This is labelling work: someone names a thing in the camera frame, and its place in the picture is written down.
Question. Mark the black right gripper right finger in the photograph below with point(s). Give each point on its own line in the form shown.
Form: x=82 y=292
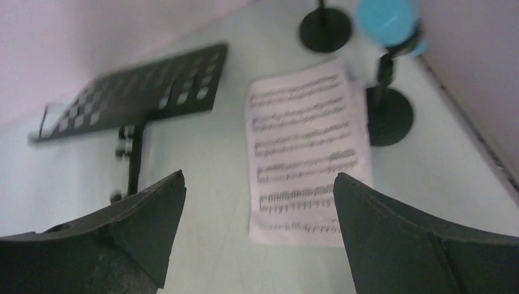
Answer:
x=395 y=248

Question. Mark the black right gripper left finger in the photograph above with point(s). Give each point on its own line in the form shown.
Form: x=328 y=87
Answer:
x=122 y=248

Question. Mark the black microphone stand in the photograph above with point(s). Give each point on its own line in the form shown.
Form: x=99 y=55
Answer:
x=325 y=29
x=390 y=113

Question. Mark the sheet music page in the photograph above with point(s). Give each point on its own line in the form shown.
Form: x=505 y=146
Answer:
x=303 y=128

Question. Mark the black music stand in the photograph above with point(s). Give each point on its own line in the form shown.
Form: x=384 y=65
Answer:
x=130 y=98

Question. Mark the blue toy microphone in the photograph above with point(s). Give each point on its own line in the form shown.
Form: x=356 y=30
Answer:
x=395 y=25

